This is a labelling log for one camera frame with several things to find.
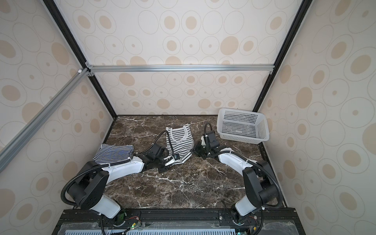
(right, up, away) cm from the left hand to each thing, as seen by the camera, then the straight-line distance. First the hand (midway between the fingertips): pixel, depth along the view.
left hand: (174, 162), depth 89 cm
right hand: (+12, +8, -1) cm, 15 cm away
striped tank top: (+4, +11, +11) cm, 16 cm away
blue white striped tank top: (-44, +4, +6) cm, 44 cm away
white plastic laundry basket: (+50, +23, +24) cm, 60 cm away
